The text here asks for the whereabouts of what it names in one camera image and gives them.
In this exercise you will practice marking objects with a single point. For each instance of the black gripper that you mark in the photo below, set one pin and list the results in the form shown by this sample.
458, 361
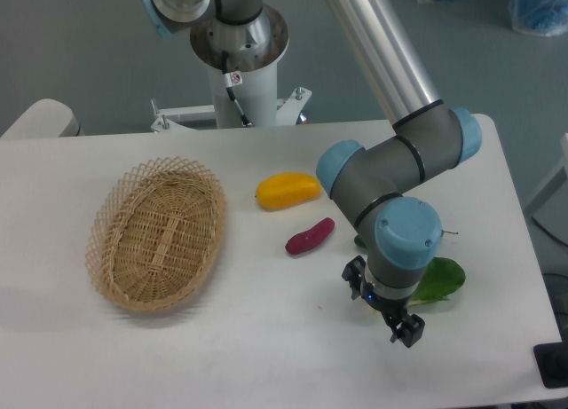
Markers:
390, 302

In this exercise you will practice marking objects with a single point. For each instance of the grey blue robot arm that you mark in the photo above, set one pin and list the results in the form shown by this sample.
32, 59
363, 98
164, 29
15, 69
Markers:
370, 186

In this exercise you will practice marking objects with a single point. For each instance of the green cucumber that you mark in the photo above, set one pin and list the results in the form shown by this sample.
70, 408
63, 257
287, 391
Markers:
359, 242

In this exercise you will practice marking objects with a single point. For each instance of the green leafy vegetable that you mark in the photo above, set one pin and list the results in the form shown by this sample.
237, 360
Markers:
443, 277

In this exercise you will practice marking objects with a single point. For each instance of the purple sweet potato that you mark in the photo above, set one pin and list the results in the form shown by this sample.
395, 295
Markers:
308, 240

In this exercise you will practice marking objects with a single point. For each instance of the yellow mango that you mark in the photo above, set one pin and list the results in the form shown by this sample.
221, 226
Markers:
286, 190

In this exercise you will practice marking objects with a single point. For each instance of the black device at edge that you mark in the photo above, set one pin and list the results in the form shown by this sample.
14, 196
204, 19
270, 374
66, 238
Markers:
551, 359

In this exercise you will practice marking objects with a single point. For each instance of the oval wicker basket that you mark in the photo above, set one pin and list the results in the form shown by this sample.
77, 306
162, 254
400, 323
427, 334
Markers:
157, 235

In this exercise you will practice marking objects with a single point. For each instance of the blue plastic bag right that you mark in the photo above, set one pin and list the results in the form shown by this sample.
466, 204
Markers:
538, 17

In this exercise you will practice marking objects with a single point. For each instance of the white chair armrest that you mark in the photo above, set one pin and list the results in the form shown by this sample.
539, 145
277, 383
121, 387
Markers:
46, 118

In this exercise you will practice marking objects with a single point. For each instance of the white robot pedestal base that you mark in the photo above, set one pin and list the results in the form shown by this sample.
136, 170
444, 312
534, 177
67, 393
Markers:
242, 69

